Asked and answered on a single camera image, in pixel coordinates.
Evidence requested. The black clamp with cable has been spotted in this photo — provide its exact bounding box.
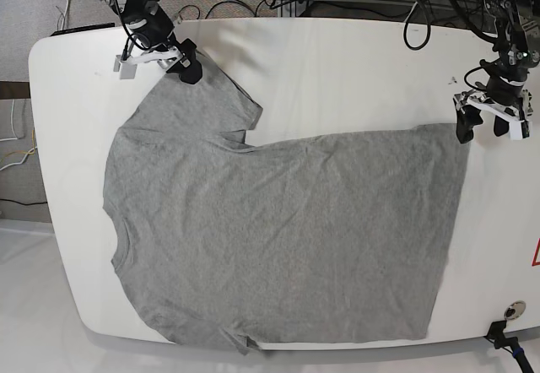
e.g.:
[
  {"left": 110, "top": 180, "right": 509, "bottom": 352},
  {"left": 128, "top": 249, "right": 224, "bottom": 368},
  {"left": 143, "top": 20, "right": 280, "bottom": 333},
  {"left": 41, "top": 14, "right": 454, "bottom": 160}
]
[{"left": 484, "top": 320, "right": 534, "bottom": 373}]

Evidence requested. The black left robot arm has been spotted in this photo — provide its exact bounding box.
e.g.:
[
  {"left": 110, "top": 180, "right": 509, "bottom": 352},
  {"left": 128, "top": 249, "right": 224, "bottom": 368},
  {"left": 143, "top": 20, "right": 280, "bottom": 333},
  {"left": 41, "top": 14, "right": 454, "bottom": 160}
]
[{"left": 453, "top": 0, "right": 539, "bottom": 144}]

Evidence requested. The red warning sticker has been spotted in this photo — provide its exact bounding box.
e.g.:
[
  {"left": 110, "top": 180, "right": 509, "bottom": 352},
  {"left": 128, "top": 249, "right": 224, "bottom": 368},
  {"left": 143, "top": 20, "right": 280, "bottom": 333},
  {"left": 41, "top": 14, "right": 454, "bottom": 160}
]
[{"left": 532, "top": 240, "right": 540, "bottom": 267}]

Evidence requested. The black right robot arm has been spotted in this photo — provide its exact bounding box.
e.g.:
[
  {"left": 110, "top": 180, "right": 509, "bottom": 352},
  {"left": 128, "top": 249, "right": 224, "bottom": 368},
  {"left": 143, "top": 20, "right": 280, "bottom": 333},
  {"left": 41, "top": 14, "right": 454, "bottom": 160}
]
[{"left": 102, "top": 0, "right": 203, "bottom": 84}]

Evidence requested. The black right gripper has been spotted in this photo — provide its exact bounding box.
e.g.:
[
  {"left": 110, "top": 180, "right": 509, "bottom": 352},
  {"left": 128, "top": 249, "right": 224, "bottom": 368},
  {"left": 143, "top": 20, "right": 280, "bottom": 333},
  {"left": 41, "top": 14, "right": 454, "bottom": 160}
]
[{"left": 126, "top": 4, "right": 203, "bottom": 84}]

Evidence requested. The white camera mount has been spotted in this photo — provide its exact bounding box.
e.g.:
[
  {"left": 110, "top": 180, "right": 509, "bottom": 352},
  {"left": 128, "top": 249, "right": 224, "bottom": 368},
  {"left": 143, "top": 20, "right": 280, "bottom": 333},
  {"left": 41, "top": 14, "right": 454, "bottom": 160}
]
[
  {"left": 113, "top": 47, "right": 184, "bottom": 80},
  {"left": 453, "top": 89, "right": 533, "bottom": 140}
]

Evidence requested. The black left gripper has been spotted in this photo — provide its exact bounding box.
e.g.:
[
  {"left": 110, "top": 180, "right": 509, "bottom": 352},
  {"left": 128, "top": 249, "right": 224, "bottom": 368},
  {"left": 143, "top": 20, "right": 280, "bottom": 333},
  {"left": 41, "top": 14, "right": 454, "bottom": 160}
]
[{"left": 456, "top": 59, "right": 536, "bottom": 144}]

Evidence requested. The grey t-shirt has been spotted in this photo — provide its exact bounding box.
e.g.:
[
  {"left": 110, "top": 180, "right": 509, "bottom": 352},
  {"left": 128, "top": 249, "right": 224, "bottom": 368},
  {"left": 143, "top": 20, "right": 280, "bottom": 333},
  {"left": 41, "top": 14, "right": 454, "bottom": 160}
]
[{"left": 103, "top": 56, "right": 469, "bottom": 353}]

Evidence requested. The silver table grommet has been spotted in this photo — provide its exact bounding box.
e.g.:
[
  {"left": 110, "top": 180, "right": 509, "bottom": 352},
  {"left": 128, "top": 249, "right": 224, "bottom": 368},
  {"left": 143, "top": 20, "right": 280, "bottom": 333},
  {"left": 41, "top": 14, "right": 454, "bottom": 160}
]
[{"left": 504, "top": 300, "right": 527, "bottom": 321}]

